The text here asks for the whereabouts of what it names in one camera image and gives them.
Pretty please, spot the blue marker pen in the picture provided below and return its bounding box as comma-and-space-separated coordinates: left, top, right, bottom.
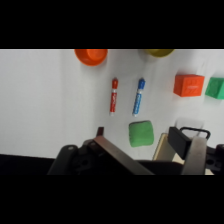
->
131, 77, 147, 118

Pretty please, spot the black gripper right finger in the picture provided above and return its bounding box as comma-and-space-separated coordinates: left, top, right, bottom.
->
167, 126, 209, 176

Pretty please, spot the thin black cable loop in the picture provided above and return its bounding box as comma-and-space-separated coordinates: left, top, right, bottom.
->
179, 126, 212, 141

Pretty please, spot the orange-red cube block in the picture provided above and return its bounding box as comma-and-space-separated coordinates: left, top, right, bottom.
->
172, 73, 206, 98

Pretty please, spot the yellow plastic bowl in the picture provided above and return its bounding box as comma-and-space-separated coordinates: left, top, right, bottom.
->
143, 49, 176, 59

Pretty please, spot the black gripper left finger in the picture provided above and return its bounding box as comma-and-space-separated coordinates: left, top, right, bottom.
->
92, 126, 155, 176

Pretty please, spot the light wooden block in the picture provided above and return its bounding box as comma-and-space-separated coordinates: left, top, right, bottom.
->
152, 132, 186, 165

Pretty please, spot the green cube block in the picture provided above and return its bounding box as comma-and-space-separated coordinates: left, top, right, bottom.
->
204, 76, 224, 101

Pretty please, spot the green rounded soft sponge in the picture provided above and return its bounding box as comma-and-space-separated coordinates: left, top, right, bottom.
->
128, 119, 156, 148

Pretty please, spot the red marker pen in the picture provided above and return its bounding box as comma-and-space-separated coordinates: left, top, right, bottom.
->
109, 77, 120, 117

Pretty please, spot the orange plastic bowl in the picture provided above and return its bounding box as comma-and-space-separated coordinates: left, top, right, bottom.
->
73, 49, 109, 67

